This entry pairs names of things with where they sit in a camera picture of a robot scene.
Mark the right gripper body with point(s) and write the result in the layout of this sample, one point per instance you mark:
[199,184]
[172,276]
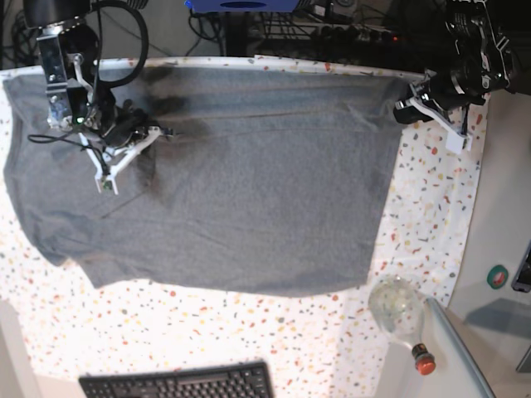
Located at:
[123,124]

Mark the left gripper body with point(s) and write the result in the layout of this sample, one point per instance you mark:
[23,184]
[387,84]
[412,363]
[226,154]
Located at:
[440,92]

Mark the grey t-shirt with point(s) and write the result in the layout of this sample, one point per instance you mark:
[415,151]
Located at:
[273,183]

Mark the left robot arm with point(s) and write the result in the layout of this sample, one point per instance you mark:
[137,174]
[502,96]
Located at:
[485,64]

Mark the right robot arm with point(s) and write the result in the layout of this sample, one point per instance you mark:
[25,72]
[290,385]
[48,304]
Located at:
[70,54]

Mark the black power strip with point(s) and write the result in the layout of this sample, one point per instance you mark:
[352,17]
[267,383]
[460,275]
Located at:
[356,33]

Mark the blue box with oval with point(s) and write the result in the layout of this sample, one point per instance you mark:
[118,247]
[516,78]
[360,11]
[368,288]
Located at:
[203,6]

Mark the green and red tape roll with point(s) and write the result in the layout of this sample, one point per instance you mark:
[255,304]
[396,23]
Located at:
[497,277]

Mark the clear glass bottle red cap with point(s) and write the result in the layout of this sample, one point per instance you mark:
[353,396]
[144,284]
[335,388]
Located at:
[399,313]

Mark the dark phone on table edge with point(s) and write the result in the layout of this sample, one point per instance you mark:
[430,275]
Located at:
[522,280]

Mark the terrazzo patterned tablecloth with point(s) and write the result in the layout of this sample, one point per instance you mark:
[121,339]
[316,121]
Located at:
[321,346]

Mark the black computer keyboard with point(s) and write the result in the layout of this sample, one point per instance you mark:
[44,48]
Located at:
[250,379]

